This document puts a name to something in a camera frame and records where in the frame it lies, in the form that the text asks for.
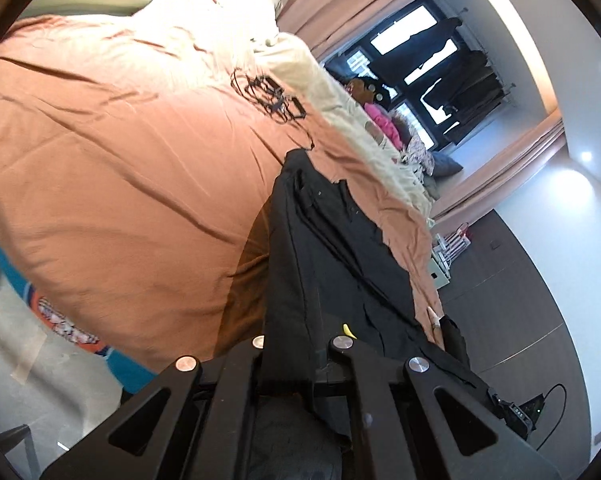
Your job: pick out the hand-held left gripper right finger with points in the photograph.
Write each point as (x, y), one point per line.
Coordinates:
(345, 360)

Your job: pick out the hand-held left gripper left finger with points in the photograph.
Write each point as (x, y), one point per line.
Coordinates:
(240, 360)

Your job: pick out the black jacket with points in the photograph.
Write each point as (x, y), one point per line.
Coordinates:
(300, 260)

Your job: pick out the row of dark hanging clothes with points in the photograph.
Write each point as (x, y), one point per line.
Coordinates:
(475, 90)

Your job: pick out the striped gift bag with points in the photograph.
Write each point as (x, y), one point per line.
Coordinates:
(458, 245)

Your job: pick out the floral cloth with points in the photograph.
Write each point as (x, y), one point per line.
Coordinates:
(420, 155)

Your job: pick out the orange duvet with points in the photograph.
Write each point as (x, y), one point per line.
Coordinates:
(105, 160)

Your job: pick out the pink curtain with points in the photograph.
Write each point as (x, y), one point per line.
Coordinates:
(505, 170)
(355, 0)

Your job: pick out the pink cloth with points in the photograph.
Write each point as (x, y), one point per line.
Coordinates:
(383, 120)

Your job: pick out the beige blanket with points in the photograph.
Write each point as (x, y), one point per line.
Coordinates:
(330, 105)

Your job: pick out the recessed ceiling light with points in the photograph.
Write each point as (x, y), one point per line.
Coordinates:
(586, 156)

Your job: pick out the black plush toy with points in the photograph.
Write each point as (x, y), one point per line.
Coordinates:
(368, 87)

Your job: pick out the black hanging coat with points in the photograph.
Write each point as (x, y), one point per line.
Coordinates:
(445, 35)

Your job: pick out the black framed window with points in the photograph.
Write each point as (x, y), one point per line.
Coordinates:
(405, 25)

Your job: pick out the black frame device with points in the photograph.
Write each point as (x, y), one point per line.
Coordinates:
(280, 105)

